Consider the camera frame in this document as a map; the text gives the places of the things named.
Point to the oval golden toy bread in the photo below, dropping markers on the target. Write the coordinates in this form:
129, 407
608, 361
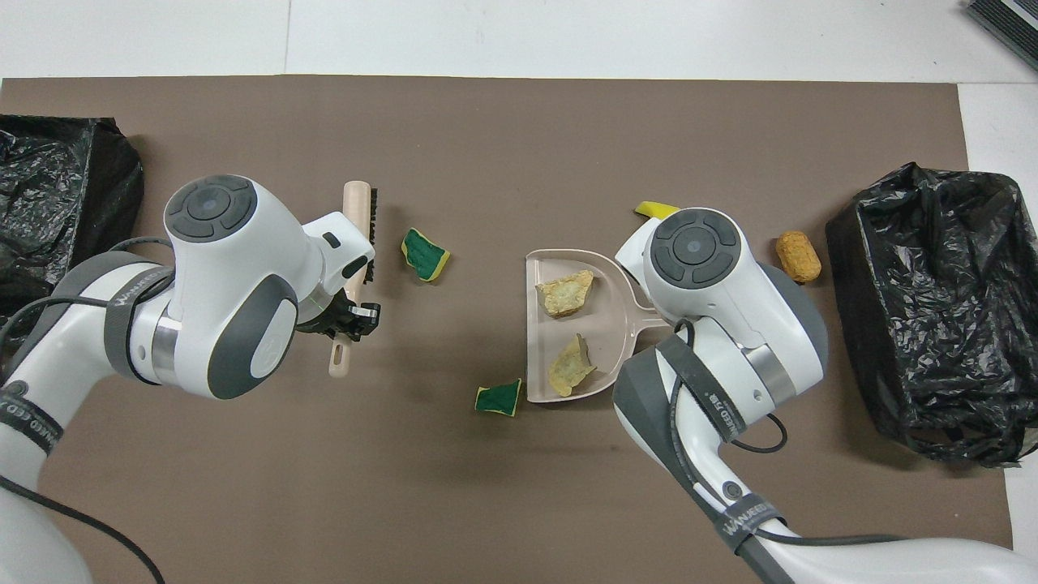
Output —
799, 256

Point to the beige hand brush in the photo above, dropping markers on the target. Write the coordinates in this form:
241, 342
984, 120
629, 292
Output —
357, 203

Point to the all yellow sponge piece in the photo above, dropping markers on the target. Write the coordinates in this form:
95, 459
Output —
655, 210

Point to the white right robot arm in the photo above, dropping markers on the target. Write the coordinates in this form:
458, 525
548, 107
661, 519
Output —
730, 300

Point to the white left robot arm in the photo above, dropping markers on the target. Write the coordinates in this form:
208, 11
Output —
243, 276

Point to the dark grey ribbed panel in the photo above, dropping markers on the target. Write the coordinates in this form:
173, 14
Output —
1010, 18

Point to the striped toy croissant piece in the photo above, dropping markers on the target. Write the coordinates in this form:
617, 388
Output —
572, 367

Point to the large green yellow sponge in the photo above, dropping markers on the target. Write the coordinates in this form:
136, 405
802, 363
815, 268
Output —
425, 254

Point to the beige plastic dustpan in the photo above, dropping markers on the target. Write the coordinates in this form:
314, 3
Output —
620, 324

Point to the pale toy toast piece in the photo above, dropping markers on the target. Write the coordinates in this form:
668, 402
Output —
565, 294

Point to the small green yellow sponge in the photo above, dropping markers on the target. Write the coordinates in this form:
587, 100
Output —
498, 398

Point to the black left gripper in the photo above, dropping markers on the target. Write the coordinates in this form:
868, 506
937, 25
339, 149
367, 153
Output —
324, 316

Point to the brown table mat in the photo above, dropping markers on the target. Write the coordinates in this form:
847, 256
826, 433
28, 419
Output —
486, 146

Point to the black bag lined bin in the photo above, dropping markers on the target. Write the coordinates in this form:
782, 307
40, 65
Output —
57, 186
932, 324

